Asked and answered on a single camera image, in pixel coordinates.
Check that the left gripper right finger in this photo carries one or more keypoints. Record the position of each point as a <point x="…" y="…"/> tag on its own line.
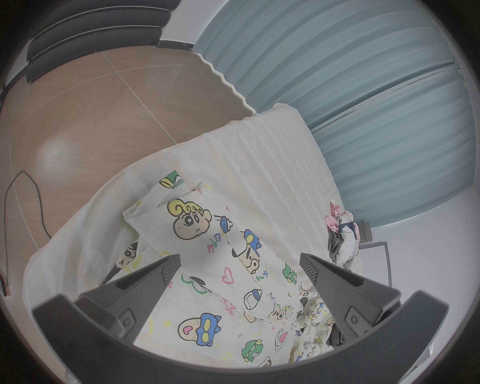
<point x="352" y="296"/>

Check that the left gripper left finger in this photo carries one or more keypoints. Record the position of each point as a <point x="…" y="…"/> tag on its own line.
<point x="127" y="300"/>

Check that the white printed pyjama top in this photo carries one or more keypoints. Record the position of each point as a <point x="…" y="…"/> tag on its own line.
<point x="225" y="262"/>

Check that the pile of clothes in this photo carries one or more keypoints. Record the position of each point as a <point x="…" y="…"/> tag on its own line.
<point x="345" y="240"/>

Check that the grey bedside table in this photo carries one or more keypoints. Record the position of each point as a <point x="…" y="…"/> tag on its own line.
<point x="363" y="232"/>

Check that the bed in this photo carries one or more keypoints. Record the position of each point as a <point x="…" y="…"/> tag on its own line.
<point x="270" y="150"/>

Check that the black chest of drawers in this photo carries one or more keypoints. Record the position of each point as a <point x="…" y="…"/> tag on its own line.
<point x="93" y="33"/>

